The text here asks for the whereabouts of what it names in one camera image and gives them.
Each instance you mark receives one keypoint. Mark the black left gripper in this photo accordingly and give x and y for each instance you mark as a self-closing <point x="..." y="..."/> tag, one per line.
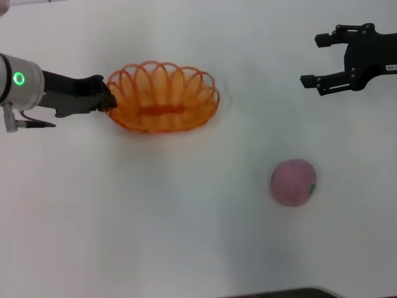
<point x="71" y="93"/>

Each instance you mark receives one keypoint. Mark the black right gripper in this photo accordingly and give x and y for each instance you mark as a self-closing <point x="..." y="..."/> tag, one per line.
<point x="372" y="52"/>

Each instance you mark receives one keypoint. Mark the orange woven plastic basket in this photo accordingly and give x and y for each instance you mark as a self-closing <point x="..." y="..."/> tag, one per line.
<point x="161" y="110"/>

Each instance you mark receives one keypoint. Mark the pink peach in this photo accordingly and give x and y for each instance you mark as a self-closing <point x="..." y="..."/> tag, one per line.
<point x="293" y="183"/>

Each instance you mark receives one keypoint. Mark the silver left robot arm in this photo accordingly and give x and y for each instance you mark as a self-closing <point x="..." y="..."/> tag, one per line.
<point x="28" y="90"/>

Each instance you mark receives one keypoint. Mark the dark rounded panel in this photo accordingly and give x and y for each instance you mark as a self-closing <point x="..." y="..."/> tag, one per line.
<point x="279" y="293"/>

